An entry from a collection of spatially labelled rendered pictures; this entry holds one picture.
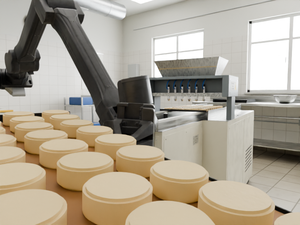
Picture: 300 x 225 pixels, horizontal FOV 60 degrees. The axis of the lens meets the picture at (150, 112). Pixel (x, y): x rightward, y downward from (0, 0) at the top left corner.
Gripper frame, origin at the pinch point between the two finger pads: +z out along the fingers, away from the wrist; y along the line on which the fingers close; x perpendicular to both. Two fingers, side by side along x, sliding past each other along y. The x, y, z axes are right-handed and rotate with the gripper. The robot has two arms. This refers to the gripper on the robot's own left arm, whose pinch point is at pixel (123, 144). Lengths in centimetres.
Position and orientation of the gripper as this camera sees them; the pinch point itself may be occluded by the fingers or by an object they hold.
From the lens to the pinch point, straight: 37.0
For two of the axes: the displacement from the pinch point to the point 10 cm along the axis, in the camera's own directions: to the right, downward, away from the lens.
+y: -0.4, 9.9, 1.2
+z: -1.3, 1.2, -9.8
